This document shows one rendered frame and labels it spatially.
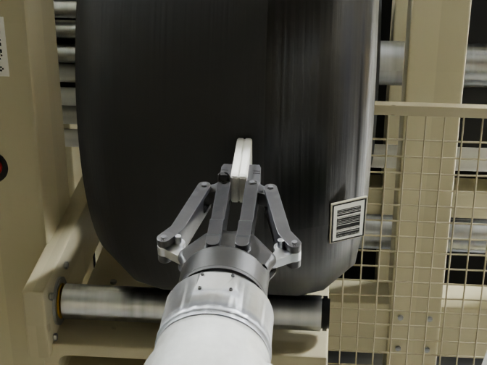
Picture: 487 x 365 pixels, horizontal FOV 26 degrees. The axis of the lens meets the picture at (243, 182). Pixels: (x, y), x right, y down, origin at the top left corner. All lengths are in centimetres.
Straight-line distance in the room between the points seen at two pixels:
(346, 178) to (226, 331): 36
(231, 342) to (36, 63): 64
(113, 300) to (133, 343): 6
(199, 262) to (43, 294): 47
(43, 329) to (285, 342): 30
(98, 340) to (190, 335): 59
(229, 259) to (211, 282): 4
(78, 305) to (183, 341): 59
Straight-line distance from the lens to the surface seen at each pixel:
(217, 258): 86
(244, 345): 77
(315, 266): 118
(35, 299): 131
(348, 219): 112
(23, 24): 129
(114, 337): 136
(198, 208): 96
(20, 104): 132
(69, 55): 172
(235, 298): 81
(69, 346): 136
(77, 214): 148
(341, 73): 105
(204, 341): 76
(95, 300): 134
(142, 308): 133
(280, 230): 93
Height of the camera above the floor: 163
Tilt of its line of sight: 26 degrees down
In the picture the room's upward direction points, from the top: straight up
